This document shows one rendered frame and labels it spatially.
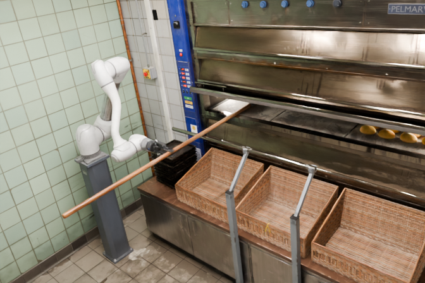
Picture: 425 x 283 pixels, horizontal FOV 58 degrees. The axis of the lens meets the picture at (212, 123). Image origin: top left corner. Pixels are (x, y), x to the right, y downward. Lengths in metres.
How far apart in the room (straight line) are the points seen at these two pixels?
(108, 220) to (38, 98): 1.15
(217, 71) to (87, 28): 1.21
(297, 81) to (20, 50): 2.06
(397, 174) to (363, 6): 1.01
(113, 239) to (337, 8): 2.53
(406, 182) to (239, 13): 1.52
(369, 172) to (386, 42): 0.83
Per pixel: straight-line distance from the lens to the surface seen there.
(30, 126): 3.36
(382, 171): 2.59
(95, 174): 3.18
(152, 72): 3.49
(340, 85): 2.46
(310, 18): 2.45
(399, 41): 2.29
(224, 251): 3.01
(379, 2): 2.28
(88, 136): 3.07
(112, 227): 3.47
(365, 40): 2.34
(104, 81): 2.75
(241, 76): 2.83
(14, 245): 3.65
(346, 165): 2.66
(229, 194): 2.50
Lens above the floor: 2.37
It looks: 24 degrees down
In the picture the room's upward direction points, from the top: 7 degrees counter-clockwise
